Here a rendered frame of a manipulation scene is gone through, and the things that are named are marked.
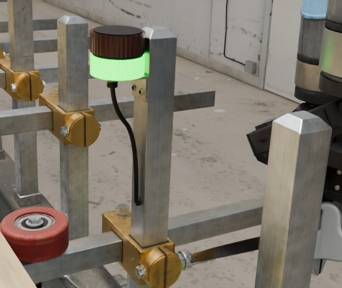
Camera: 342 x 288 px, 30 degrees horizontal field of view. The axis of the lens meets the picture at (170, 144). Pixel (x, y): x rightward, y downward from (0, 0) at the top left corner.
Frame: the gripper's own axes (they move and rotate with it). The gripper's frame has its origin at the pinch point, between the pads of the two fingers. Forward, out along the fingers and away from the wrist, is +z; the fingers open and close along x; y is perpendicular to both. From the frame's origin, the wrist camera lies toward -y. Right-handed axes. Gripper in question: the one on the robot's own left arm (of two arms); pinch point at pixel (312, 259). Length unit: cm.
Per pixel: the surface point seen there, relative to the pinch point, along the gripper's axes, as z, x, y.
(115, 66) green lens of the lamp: -17.6, -7.4, -21.6
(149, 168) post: -4.7, -2.4, -20.7
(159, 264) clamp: 7.1, -3.0, -18.0
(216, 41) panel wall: 69, 360, -269
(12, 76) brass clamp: -3, 13, -68
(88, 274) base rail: 22.9, 6.5, -40.7
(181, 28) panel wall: 69, 377, -318
